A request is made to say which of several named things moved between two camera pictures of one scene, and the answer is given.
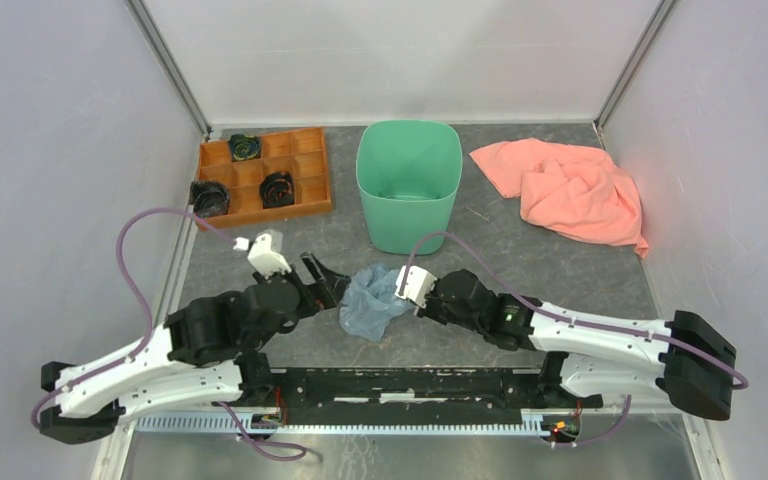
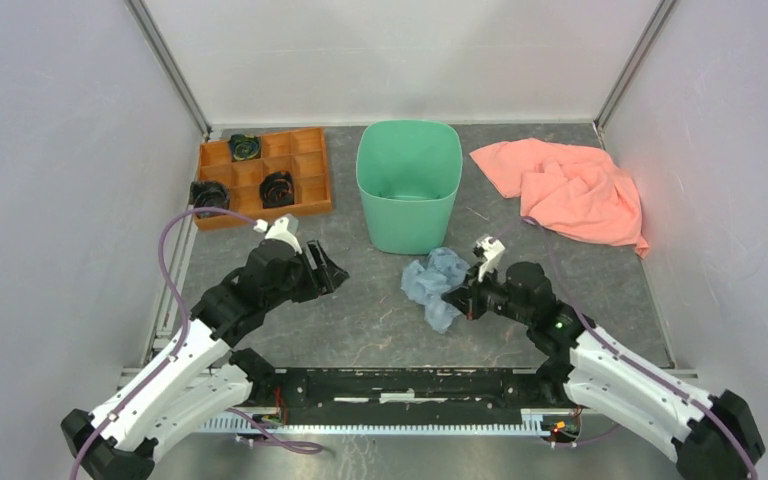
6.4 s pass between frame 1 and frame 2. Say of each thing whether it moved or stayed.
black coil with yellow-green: stayed
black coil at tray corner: stayed
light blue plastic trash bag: moved
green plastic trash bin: stayed
